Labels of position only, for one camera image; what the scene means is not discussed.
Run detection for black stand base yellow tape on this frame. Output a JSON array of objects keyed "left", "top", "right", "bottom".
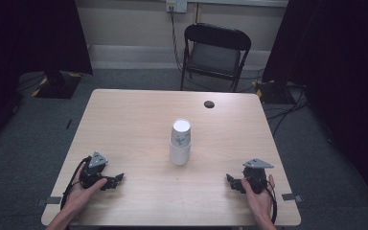
[
  {"left": 254, "top": 79, "right": 290, "bottom": 105},
  {"left": 31, "top": 69, "right": 83, "bottom": 100}
]

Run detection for dark curtain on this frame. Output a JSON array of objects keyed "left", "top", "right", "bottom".
[
  {"left": 0, "top": 0, "right": 94, "bottom": 151},
  {"left": 261, "top": 0, "right": 368, "bottom": 205}
]

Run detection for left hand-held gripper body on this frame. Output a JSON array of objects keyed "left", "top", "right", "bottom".
[{"left": 79, "top": 150, "right": 109, "bottom": 190}]

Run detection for person's left hand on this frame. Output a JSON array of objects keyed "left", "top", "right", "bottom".
[{"left": 61, "top": 162, "right": 108, "bottom": 221}]

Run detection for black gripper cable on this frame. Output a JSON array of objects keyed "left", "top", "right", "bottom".
[
  {"left": 59, "top": 155, "right": 92, "bottom": 211},
  {"left": 264, "top": 178, "right": 279, "bottom": 225}
]

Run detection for printed white paper cup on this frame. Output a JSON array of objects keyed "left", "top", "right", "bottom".
[{"left": 170, "top": 118, "right": 193, "bottom": 150}]

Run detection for grey table edge bracket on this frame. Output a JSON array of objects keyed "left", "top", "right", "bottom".
[
  {"left": 281, "top": 193, "right": 305, "bottom": 204},
  {"left": 34, "top": 195, "right": 63, "bottom": 208}
]

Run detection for white wall socket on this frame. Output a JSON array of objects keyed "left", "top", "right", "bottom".
[{"left": 165, "top": 0, "right": 189, "bottom": 14}]

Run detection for striped black power cable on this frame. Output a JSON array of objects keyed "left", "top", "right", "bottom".
[{"left": 169, "top": 7, "right": 185, "bottom": 73}]

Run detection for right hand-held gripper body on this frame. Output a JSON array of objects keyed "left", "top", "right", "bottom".
[{"left": 241, "top": 157, "right": 275, "bottom": 196}]

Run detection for person's right hand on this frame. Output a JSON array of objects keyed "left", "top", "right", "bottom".
[{"left": 241, "top": 173, "right": 278, "bottom": 225}]

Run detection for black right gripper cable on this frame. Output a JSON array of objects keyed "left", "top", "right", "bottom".
[{"left": 264, "top": 178, "right": 279, "bottom": 225}]

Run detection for black folding chair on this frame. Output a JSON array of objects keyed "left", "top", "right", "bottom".
[{"left": 179, "top": 22, "right": 253, "bottom": 93}]

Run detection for plain white paper cup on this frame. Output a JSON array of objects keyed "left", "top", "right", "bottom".
[{"left": 169, "top": 140, "right": 193, "bottom": 167}]

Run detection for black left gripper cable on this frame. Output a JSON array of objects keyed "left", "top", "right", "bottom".
[{"left": 59, "top": 155, "right": 92, "bottom": 211}]

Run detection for black floor cables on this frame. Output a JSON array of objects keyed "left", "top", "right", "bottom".
[{"left": 264, "top": 81, "right": 311, "bottom": 136}]

